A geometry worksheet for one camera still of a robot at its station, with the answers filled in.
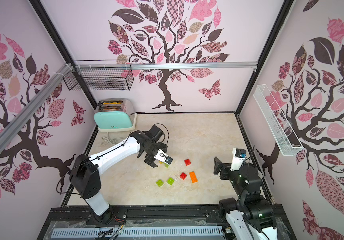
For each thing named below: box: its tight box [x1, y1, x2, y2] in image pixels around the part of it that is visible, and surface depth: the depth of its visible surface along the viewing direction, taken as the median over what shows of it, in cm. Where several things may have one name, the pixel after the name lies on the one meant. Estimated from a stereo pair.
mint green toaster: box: [93, 98, 137, 132], surface depth 103 cm
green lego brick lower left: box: [156, 179, 164, 188], surface depth 86 cm
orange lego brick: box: [189, 171, 198, 183], surface depth 89 cm
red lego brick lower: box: [179, 172, 187, 181], surface depth 88 cm
